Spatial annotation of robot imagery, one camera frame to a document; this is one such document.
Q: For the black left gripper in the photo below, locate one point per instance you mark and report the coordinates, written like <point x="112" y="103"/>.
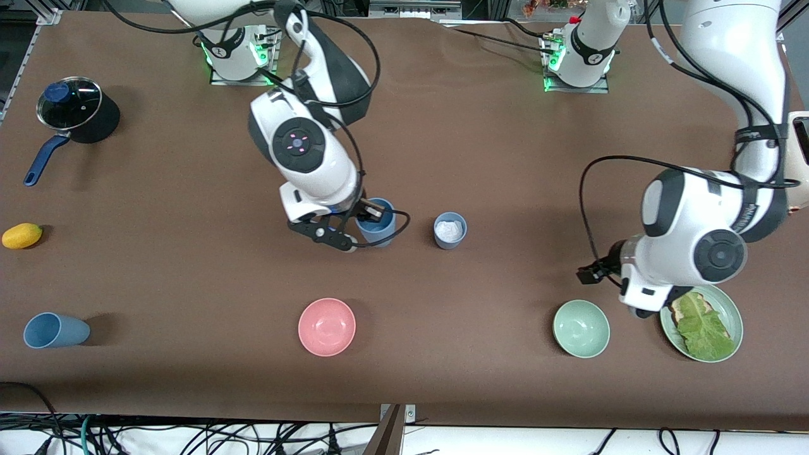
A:
<point x="608" y="263"/>

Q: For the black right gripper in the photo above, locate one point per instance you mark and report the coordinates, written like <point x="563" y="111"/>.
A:
<point x="358" y="208"/>

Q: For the blue plastic cup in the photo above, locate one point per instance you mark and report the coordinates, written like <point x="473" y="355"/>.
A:
<point x="450" y="244"/>
<point x="69" y="332"/>
<point x="379" y="237"/>

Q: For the white food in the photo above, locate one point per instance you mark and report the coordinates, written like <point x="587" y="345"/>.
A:
<point x="449" y="230"/>

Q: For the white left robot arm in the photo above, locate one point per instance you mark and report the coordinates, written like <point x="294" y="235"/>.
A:
<point x="689" y="215"/>

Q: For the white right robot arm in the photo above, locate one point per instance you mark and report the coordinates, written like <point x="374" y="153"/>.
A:
<point x="303" y="164"/>

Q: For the pale green bowl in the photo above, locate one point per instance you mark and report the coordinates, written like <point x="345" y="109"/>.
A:
<point x="581" y="328"/>

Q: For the toasted bread slice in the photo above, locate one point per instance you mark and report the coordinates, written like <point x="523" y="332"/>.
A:
<point x="679" y="311"/>

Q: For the green lettuce leaf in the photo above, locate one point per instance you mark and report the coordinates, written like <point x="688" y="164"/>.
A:
<point x="705" y="332"/>

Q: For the pink bowl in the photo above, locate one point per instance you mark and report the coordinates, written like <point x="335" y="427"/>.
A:
<point x="327" y="327"/>

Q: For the pale green plate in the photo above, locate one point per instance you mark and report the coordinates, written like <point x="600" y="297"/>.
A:
<point x="736" y="316"/>

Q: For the grey metal box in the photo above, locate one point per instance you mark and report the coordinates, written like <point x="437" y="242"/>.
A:
<point x="414" y="7"/>

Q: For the dark table leg beam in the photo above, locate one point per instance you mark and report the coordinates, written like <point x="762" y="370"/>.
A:
<point x="387" y="439"/>

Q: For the glass lid blue knob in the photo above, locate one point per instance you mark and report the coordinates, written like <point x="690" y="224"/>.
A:
<point x="69" y="104"/>

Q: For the yellow lemon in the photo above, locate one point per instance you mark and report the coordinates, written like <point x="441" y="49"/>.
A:
<point x="22" y="236"/>

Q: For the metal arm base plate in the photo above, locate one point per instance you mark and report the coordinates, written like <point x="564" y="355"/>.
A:
<point x="547" y="79"/>
<point x="272" y="60"/>

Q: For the silver table bracket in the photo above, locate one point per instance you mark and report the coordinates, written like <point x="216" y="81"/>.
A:
<point x="409" y="414"/>

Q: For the aluminium frame rail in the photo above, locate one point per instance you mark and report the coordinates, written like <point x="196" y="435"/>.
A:
<point x="19" y="71"/>

